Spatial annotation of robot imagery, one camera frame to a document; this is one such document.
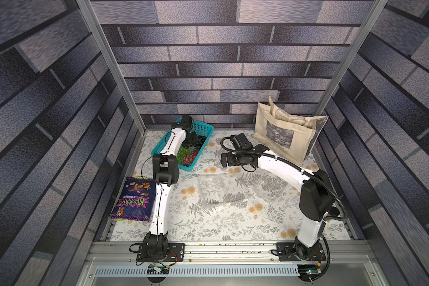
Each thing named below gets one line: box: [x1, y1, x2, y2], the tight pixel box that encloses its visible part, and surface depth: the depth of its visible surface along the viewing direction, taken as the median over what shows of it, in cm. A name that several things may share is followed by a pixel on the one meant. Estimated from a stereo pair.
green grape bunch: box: [176, 145, 192, 165], surface depth 105 cm
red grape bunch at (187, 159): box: [182, 148, 200, 167], surface depth 105 cm
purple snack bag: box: [108, 176, 157, 222], surface depth 85 cm
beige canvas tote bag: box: [252, 95, 329, 166], surface depth 97 cm
